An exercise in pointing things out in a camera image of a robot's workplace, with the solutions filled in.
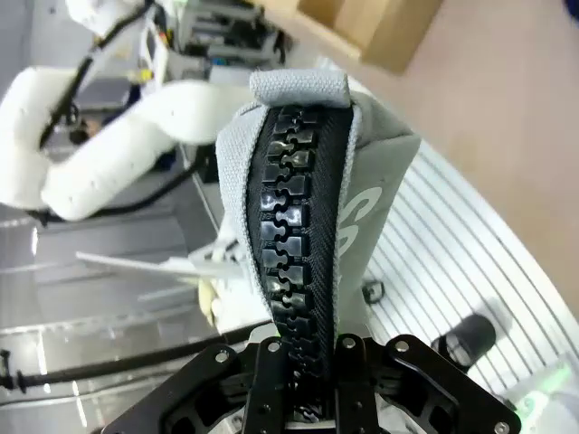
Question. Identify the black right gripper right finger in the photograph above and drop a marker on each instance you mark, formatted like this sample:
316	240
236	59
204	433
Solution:
357	389

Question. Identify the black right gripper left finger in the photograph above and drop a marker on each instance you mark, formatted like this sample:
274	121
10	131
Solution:
267	389

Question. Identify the grey zipper pouch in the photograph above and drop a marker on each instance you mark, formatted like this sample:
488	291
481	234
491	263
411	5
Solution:
298	212

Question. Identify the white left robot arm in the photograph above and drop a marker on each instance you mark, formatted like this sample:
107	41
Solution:
113	149

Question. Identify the open cardboard box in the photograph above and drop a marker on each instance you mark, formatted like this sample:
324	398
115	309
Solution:
366	31

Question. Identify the black cylinder knob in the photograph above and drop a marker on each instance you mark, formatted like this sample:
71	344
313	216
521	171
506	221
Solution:
470	336

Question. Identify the white slatted platform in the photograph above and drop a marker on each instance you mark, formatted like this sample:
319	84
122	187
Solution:
457	253

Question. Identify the grey equipment rack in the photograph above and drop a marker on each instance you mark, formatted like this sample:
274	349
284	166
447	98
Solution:
226	36

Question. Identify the white flat bracket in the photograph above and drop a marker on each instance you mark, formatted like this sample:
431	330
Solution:
163	267

